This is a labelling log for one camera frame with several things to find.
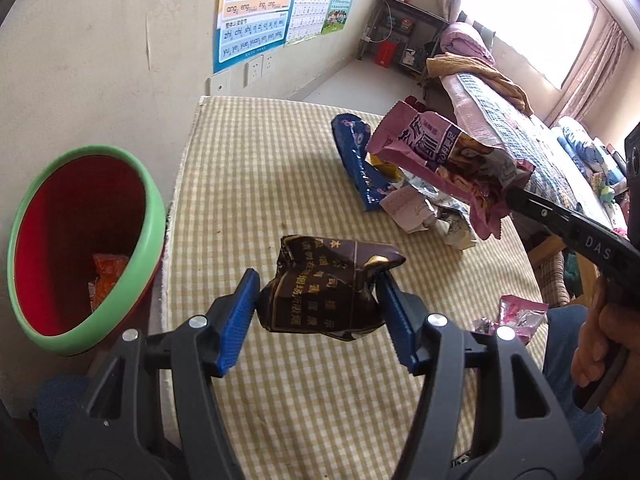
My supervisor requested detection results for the wooden chair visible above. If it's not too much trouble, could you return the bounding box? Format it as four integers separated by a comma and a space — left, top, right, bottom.
527, 232, 601, 311

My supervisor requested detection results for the silver foil wrapper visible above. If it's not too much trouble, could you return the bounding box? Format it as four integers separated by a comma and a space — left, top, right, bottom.
402, 170, 471, 211

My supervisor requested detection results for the pinkish white paper sheet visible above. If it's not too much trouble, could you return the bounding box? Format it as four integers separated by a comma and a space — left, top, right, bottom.
379, 187, 441, 234

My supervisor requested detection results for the white wall plate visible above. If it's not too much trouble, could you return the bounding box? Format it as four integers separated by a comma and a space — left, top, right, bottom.
206, 70, 232, 96

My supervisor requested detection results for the purple snack bag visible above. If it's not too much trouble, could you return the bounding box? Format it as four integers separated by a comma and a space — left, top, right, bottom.
365, 101, 536, 241

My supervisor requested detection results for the red bin with green rim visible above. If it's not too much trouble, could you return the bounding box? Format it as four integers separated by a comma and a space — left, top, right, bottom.
7, 145, 167, 358

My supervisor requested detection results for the tan blanket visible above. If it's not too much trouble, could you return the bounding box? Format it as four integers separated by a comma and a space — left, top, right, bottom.
426, 52, 536, 116

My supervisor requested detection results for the dark brown printed wrapper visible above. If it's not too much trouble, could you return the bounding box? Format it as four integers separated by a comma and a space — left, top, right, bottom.
257, 234, 407, 342

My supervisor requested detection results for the bright window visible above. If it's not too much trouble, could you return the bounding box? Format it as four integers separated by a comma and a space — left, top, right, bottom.
460, 0, 601, 88

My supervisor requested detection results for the person's leg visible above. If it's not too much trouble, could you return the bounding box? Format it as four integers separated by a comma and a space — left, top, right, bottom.
542, 304, 608, 448
30, 377, 96, 441

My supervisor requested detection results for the yellow brown candy wrapper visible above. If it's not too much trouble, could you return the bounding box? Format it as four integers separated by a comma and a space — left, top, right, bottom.
366, 152, 406, 184

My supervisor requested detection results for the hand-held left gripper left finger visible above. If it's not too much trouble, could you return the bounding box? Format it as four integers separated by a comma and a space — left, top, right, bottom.
52, 268, 263, 480

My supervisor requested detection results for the folded pink quilt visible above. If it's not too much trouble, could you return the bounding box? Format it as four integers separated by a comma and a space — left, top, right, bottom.
440, 21, 497, 66

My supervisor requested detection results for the person's right leg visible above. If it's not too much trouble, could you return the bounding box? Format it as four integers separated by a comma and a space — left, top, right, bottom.
542, 304, 608, 448

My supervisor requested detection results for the dark blue snack wrapper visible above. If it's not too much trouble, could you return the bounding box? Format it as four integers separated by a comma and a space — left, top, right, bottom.
331, 112, 401, 213

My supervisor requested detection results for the person's right forearm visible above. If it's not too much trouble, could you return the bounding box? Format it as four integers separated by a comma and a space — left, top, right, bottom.
597, 385, 640, 480

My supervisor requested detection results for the white chart wall poster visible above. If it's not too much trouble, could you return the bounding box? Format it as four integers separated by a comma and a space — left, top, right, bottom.
285, 0, 346, 48

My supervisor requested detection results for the pink bed sheet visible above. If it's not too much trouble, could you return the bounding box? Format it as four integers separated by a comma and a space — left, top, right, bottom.
442, 75, 481, 126

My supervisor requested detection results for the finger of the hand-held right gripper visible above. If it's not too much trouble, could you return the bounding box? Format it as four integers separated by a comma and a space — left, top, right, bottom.
504, 184, 582, 234

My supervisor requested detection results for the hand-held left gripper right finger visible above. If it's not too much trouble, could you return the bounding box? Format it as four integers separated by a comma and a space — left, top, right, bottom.
375, 272, 585, 480

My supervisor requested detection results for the bed with quilts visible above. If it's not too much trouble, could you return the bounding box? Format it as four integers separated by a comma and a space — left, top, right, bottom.
457, 72, 631, 241

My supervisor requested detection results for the orange snack bag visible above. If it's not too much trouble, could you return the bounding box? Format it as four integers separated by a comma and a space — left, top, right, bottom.
89, 252, 131, 313

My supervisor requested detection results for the blue patterned pillow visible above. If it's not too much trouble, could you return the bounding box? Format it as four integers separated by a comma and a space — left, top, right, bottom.
555, 117, 608, 171

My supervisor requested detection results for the dark metal desk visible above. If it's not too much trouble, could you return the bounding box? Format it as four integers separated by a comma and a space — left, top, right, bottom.
357, 0, 451, 81

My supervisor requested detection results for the person's left leg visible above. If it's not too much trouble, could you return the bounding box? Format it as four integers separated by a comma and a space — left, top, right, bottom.
30, 377, 96, 441

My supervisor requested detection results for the blue lettered wall poster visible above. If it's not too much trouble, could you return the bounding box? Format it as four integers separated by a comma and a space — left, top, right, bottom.
212, 0, 297, 75

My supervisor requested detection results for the pink snack wrapper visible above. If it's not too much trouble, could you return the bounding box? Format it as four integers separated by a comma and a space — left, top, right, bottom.
472, 294, 549, 346

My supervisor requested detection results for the person's right hand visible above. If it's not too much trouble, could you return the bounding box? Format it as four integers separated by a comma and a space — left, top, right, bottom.
570, 276, 640, 389

